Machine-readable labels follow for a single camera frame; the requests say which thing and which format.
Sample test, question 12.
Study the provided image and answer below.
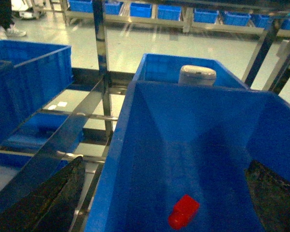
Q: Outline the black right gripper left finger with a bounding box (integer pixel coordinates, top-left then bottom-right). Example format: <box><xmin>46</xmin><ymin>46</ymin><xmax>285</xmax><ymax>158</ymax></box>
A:
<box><xmin>0</xmin><ymin>156</ymin><xmax>85</xmax><ymax>232</ymax></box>

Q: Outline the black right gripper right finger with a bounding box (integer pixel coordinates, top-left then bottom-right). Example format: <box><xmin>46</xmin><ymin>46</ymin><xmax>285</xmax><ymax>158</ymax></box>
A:
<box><xmin>244</xmin><ymin>160</ymin><xmax>290</xmax><ymax>232</ymax></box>

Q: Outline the red toy block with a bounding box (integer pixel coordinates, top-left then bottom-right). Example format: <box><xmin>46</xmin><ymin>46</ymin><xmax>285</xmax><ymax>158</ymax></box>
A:
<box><xmin>168</xmin><ymin>194</ymin><xmax>200</xmax><ymax>230</ymax></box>

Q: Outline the blue bin holding red block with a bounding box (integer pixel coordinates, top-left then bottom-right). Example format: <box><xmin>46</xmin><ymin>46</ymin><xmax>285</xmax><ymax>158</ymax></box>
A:
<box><xmin>85</xmin><ymin>81</ymin><xmax>290</xmax><ymax>232</ymax></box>

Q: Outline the blue bin at far left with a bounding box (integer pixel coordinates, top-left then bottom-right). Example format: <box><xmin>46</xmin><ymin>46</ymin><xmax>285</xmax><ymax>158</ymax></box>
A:
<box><xmin>0</xmin><ymin>40</ymin><xmax>73</xmax><ymax>143</ymax></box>

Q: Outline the white cylindrical container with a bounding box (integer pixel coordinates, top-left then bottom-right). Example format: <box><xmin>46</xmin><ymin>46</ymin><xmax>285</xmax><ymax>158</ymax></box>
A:
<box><xmin>178</xmin><ymin>65</ymin><xmax>217</xmax><ymax>86</ymax></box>

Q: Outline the blue bin behind target bin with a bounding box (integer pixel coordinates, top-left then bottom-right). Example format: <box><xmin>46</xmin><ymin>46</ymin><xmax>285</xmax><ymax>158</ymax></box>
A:
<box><xmin>132</xmin><ymin>54</ymin><xmax>249</xmax><ymax>89</ymax></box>

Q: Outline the steel rack upright post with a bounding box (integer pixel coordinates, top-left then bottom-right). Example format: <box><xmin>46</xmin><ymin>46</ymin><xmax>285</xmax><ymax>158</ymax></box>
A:
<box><xmin>92</xmin><ymin>0</ymin><xmax>114</xmax><ymax>141</ymax></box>

